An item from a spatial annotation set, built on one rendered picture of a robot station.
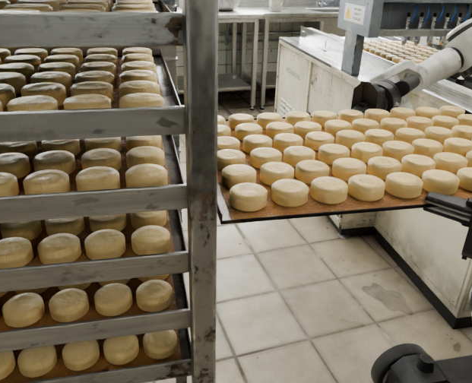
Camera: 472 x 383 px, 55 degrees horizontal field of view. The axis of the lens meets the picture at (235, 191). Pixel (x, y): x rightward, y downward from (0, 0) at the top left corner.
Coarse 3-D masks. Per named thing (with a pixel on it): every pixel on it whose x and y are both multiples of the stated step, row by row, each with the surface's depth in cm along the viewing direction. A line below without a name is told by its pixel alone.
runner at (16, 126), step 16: (0, 112) 43; (16, 112) 44; (32, 112) 44; (48, 112) 44; (64, 112) 44; (80, 112) 45; (96, 112) 45; (112, 112) 45; (128, 112) 46; (144, 112) 46; (160, 112) 46; (176, 112) 47; (0, 128) 44; (16, 128) 44; (32, 128) 45; (48, 128) 45; (64, 128) 45; (80, 128) 45; (96, 128) 46; (112, 128) 46; (128, 128) 46; (144, 128) 47; (160, 128) 47; (176, 128) 48
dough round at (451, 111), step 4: (440, 108) 97; (444, 108) 96; (448, 108) 97; (452, 108) 97; (456, 108) 97; (460, 108) 97; (444, 112) 96; (448, 112) 95; (452, 112) 94; (456, 112) 94; (460, 112) 94; (452, 116) 95; (456, 116) 95
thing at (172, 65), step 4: (172, 8) 81; (168, 64) 85; (172, 64) 86; (176, 64) 86; (168, 68) 86; (172, 68) 86; (176, 68) 86; (172, 72) 86; (176, 72) 86; (172, 76) 87; (176, 76) 87; (172, 80) 87; (176, 80) 87; (176, 84) 88; (176, 88) 88; (176, 380) 123; (180, 380) 124; (184, 380) 124
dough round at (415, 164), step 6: (408, 156) 72; (414, 156) 72; (420, 156) 72; (402, 162) 71; (408, 162) 70; (414, 162) 70; (420, 162) 70; (426, 162) 70; (432, 162) 70; (402, 168) 71; (408, 168) 69; (414, 168) 69; (420, 168) 68; (426, 168) 68; (432, 168) 69; (414, 174) 69; (420, 174) 69
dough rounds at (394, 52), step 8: (368, 48) 227; (376, 48) 230; (384, 48) 227; (392, 48) 229; (400, 48) 231; (408, 48) 229; (416, 48) 230; (424, 48) 233; (432, 48) 231; (384, 56) 213; (392, 56) 207; (400, 56) 210; (408, 56) 209; (416, 56) 210; (424, 56) 212
